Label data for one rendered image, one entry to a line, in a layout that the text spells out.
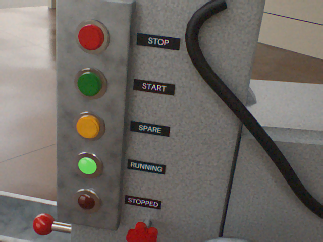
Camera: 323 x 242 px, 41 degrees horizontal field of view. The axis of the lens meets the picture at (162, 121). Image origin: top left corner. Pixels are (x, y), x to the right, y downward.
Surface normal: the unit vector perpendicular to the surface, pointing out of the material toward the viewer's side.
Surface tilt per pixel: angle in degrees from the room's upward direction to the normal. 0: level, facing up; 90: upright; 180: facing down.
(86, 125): 90
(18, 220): 1
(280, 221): 90
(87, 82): 90
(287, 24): 90
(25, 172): 0
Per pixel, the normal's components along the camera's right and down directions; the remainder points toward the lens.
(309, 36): -0.67, 0.25
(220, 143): -0.15, 0.40
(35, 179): 0.10, -0.91
